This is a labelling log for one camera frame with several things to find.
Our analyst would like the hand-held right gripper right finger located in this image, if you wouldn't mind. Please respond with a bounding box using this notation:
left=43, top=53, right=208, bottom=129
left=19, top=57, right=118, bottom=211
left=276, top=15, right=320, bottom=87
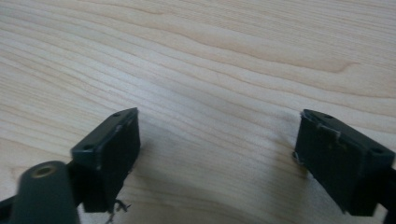
left=293, top=108, right=396, bottom=217

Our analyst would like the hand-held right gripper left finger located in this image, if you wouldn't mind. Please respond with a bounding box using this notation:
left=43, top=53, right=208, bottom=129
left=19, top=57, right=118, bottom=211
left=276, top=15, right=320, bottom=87
left=70, top=107, right=141, bottom=215

